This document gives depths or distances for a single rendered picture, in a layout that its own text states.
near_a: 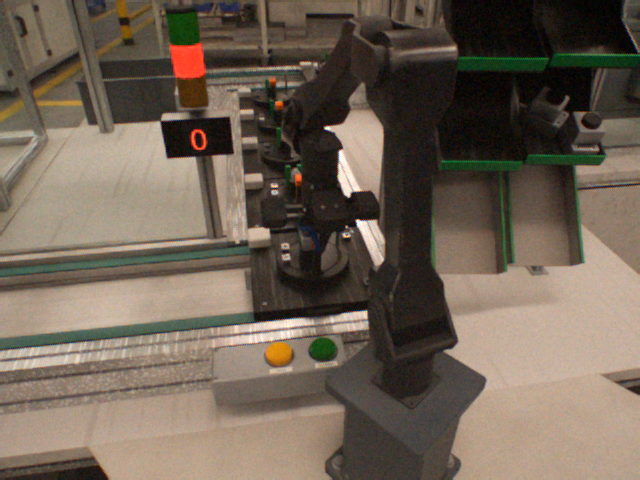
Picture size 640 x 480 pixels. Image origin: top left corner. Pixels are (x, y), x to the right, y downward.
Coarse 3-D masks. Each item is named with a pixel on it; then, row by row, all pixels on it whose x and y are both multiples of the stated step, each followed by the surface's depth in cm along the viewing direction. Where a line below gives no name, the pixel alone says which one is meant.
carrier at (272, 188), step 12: (288, 168) 114; (300, 168) 114; (252, 180) 119; (264, 180) 123; (276, 180) 123; (288, 180) 115; (252, 192) 118; (264, 192) 118; (276, 192) 110; (288, 192) 114; (252, 204) 113; (288, 204) 109; (252, 216) 108; (276, 228) 104; (288, 228) 104
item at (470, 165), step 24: (480, 72) 90; (456, 96) 87; (480, 96) 87; (504, 96) 84; (456, 120) 84; (480, 120) 84; (504, 120) 84; (456, 144) 81; (480, 144) 81; (504, 144) 81; (456, 168) 78; (480, 168) 78; (504, 168) 78
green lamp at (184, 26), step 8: (168, 16) 75; (176, 16) 74; (184, 16) 74; (192, 16) 75; (168, 24) 76; (176, 24) 75; (184, 24) 75; (192, 24) 76; (168, 32) 77; (176, 32) 76; (184, 32) 76; (192, 32) 76; (176, 40) 76; (184, 40) 76; (192, 40) 77; (200, 40) 79
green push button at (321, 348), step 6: (312, 342) 76; (318, 342) 76; (324, 342) 76; (330, 342) 76; (312, 348) 75; (318, 348) 75; (324, 348) 75; (330, 348) 75; (312, 354) 75; (318, 354) 74; (324, 354) 74; (330, 354) 75
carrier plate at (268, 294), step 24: (288, 240) 100; (360, 240) 100; (264, 264) 94; (360, 264) 94; (264, 288) 88; (288, 288) 88; (312, 288) 88; (336, 288) 88; (360, 288) 88; (264, 312) 83; (288, 312) 83
